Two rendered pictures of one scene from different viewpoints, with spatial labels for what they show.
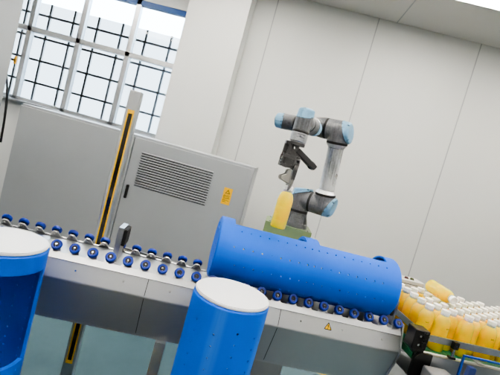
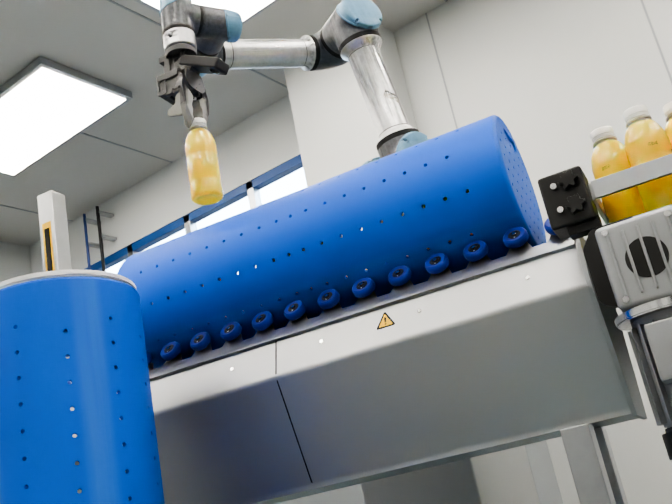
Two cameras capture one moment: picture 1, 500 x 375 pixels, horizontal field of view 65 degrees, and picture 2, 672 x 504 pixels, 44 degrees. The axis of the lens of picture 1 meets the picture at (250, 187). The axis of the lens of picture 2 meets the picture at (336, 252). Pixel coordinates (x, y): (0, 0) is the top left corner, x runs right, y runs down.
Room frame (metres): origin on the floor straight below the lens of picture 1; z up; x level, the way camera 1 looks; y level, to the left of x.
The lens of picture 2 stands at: (0.42, -1.19, 0.52)
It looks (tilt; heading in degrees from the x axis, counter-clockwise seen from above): 19 degrees up; 30
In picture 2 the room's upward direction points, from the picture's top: 12 degrees counter-clockwise
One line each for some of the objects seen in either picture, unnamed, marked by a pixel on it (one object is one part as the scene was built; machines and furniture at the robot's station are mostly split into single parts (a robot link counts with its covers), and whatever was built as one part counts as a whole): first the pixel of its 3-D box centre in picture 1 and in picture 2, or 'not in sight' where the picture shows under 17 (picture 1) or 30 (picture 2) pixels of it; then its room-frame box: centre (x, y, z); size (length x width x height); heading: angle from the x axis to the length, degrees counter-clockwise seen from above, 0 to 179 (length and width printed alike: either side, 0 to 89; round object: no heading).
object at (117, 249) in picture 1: (121, 242); not in sight; (1.73, 0.49, 1.00); 0.10 x 0.04 x 0.15; 7
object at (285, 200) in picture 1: (283, 208); (202, 163); (1.72, -0.17, 1.35); 0.07 x 0.07 x 0.19
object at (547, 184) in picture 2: (416, 337); (571, 207); (1.71, -0.90, 0.95); 0.10 x 0.07 x 0.10; 7
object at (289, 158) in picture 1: (292, 155); (180, 75); (1.72, -0.14, 1.59); 0.09 x 0.08 x 0.12; 96
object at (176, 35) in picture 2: (298, 138); (179, 44); (1.72, -0.15, 1.67); 0.08 x 0.08 x 0.05
